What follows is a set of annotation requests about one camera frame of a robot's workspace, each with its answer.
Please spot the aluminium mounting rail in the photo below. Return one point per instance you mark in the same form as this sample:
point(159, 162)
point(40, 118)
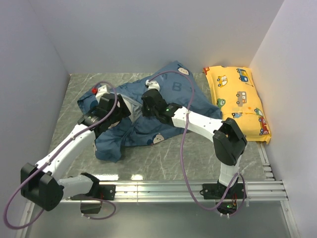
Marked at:
point(176, 191)

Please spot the yellow car print pillow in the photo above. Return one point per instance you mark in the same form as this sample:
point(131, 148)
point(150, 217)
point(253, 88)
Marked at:
point(233, 91)

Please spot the white pillow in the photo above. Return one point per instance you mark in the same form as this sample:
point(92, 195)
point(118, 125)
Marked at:
point(135, 108)

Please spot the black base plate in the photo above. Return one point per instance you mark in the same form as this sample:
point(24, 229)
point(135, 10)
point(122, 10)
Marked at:
point(104, 192)
point(216, 191)

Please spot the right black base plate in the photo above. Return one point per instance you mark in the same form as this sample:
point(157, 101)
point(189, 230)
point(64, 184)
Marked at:
point(216, 191)

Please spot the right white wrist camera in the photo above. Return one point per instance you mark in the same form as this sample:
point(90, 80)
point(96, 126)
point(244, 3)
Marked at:
point(152, 84)

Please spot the blue cartoon mouse pillowcase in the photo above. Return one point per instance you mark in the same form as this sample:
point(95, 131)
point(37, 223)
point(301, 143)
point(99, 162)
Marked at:
point(176, 85)

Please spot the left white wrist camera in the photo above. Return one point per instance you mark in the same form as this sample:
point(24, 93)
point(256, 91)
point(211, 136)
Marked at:
point(99, 91)

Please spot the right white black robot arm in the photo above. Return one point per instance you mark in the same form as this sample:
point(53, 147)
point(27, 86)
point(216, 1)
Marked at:
point(228, 140)

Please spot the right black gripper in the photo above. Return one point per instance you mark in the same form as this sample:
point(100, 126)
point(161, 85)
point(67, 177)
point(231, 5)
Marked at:
point(145, 113)

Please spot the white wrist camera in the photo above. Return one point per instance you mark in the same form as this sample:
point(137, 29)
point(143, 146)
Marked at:
point(99, 91)
point(152, 84)

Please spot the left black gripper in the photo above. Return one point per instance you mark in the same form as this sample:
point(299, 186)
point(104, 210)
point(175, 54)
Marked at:
point(123, 111)

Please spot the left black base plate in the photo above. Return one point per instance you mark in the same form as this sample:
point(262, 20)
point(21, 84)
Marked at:
point(104, 192)

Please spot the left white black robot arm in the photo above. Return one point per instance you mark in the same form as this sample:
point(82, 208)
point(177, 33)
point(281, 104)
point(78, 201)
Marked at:
point(43, 184)

